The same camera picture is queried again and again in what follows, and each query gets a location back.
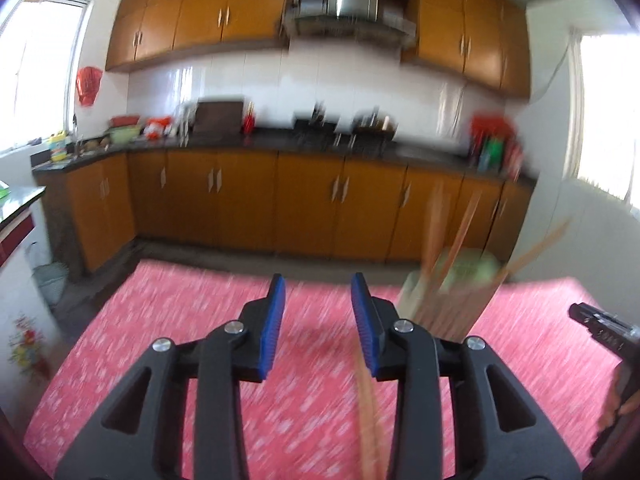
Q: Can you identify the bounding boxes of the crumpled red plastic bag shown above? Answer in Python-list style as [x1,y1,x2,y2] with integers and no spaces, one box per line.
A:
[469,115,519,137]

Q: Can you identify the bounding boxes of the green perforated chopstick holder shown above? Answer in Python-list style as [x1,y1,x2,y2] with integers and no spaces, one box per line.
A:
[397,248,504,337]

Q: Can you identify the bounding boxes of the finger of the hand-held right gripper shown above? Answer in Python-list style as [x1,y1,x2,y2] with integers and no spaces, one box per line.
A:
[568,303,610,343]

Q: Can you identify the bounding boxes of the green basin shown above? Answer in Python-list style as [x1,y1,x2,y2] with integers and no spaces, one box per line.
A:
[106,126,142,145]

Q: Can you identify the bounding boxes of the gas stove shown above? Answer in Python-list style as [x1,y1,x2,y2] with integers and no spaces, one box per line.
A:
[294,131,397,155]

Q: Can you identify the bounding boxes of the grey window cable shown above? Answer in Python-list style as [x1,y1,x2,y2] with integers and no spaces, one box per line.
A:
[531,29,577,107]

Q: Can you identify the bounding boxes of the black wok with lid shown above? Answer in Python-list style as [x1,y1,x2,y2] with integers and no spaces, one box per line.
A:
[351,109,397,137]

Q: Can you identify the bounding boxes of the window with white frame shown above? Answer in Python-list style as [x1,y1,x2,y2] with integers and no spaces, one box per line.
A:
[561,31,640,207]
[0,0,94,152]

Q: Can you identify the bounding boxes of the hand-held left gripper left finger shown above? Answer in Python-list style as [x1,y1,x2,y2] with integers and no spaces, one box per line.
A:
[55,274,287,480]

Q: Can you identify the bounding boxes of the hanging red plastic bag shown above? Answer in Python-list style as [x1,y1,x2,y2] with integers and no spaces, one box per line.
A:
[75,65,104,107]

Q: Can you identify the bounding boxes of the red sauce bottle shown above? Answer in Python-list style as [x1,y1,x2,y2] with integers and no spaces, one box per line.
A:
[504,141,524,179]

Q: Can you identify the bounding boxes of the dark side counter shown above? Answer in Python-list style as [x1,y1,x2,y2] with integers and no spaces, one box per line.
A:
[0,185,47,224]

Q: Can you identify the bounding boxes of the red and white bag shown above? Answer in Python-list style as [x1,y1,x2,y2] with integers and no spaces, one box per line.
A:
[144,116,176,140]

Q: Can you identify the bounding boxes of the grey socket cable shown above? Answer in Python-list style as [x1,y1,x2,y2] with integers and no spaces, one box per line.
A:
[441,84,464,137]

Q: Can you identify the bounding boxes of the person's right hand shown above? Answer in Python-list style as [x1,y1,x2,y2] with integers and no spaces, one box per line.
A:
[599,364,626,431]

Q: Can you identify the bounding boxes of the white waste basket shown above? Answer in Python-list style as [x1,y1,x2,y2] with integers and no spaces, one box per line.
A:
[32,261,69,307]

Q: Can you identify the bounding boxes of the green bottle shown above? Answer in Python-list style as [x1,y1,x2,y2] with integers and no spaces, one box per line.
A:
[479,137,504,172]

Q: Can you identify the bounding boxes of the wooden wall cabinets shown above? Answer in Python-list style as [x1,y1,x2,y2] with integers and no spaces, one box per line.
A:
[104,0,532,100]

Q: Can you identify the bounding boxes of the steel range hood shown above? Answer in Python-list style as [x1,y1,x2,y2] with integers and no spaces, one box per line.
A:
[281,0,419,47]

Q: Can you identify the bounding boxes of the yellow detergent bottle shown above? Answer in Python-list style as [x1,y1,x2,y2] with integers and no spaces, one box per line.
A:
[49,132,69,163]

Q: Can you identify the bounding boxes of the wooden base cabinets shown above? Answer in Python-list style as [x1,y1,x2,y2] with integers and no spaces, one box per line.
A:
[34,151,535,272]

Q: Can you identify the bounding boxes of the dark wooden cutting board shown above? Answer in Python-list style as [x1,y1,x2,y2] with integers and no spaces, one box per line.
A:
[192,101,245,135]

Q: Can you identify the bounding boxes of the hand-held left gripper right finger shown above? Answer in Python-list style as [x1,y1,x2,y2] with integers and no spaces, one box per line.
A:
[350,272,583,480]

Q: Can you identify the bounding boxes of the black kitchen countertop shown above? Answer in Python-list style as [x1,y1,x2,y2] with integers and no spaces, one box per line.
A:
[31,129,540,177]

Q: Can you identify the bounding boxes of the red floral tablecloth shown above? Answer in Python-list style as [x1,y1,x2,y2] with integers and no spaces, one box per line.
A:
[22,259,637,480]

